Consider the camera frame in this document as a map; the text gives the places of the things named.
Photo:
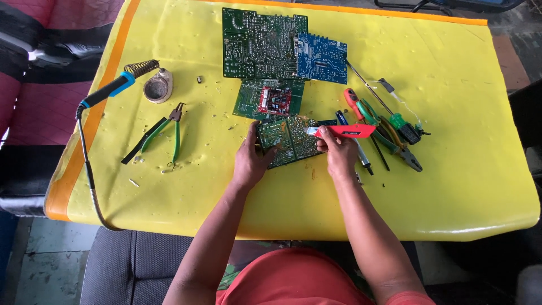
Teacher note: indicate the person's left hand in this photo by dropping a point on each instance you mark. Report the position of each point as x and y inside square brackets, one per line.
[247, 163]

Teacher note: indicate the person's right hand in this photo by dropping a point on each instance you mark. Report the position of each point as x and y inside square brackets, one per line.
[342, 156]

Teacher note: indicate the red utility knife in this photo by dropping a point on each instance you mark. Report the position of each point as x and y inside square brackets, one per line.
[351, 131]

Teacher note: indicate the green circuit board with heatsink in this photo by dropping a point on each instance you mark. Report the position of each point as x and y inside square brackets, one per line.
[292, 142]

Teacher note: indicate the blue and silver pen tool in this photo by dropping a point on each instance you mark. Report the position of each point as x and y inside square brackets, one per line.
[362, 154]

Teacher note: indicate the medium green circuit board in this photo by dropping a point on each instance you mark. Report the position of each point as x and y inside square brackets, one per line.
[247, 99]

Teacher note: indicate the small red circuit board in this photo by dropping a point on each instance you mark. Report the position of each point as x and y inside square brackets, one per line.
[275, 101]

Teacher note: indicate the black plug block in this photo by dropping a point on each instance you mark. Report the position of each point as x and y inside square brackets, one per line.
[410, 132]

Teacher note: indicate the blue circuit board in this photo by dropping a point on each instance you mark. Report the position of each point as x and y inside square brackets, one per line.
[322, 59]

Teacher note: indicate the yellow table cover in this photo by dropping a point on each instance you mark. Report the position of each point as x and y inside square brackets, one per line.
[444, 148]

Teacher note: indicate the black flat strip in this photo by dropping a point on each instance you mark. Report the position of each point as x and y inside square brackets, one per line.
[142, 142]

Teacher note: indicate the small metal scrap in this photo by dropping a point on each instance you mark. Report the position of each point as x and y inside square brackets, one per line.
[134, 182]

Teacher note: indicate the soldering iron stand with coil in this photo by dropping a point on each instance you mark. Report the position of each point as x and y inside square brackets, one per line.
[157, 88]

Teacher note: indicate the large green circuit board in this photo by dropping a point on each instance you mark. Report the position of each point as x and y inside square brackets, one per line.
[260, 42]

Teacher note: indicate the person's red shirt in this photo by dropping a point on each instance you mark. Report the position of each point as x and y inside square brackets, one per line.
[296, 279]

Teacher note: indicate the black and blue soldering iron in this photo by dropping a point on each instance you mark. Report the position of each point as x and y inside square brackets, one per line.
[108, 89]

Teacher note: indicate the grey fabric chair seat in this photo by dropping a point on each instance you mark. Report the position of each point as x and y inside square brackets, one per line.
[127, 271]

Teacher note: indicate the black chair base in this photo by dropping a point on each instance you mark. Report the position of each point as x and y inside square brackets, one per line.
[449, 4]

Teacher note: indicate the red and black sofa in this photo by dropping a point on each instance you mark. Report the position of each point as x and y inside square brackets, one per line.
[38, 106]

